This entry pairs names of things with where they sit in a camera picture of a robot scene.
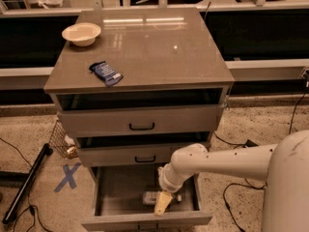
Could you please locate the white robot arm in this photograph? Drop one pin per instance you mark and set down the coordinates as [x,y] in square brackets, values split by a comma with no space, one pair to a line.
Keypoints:
[284,167]

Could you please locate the wire mesh basket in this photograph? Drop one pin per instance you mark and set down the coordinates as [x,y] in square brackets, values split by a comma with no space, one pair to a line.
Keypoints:
[62,143]

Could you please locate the black power adapter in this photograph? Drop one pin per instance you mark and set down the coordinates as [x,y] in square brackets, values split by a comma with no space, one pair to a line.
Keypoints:
[249,143]

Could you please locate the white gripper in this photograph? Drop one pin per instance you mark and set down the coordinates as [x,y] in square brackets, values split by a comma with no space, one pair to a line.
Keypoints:
[169,186]

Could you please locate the grey drawer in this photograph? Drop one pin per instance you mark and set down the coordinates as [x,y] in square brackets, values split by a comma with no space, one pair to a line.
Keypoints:
[141,120]
[120,201]
[128,155]

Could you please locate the grey bottom drawer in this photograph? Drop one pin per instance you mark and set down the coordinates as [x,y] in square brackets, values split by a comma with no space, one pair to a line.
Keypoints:
[120,201]

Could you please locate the grey top drawer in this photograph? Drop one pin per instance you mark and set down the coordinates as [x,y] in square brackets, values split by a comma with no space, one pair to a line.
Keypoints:
[141,120]

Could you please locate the black left floor bar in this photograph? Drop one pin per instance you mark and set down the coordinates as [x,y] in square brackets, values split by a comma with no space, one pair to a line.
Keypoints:
[11,213]

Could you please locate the blue snack packet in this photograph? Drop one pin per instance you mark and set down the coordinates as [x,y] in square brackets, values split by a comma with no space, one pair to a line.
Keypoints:
[106,74]

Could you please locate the white paper bowl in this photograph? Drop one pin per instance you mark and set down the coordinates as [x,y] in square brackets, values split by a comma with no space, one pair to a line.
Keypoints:
[82,34]

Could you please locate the grey drawer cabinet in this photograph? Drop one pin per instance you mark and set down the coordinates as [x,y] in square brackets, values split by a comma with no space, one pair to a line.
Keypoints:
[167,58]

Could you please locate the blue tape cross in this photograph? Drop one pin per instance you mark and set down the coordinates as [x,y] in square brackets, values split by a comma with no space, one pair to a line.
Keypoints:
[68,178]

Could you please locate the grey middle drawer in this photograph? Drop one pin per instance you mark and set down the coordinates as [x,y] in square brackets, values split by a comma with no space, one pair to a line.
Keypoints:
[128,155]

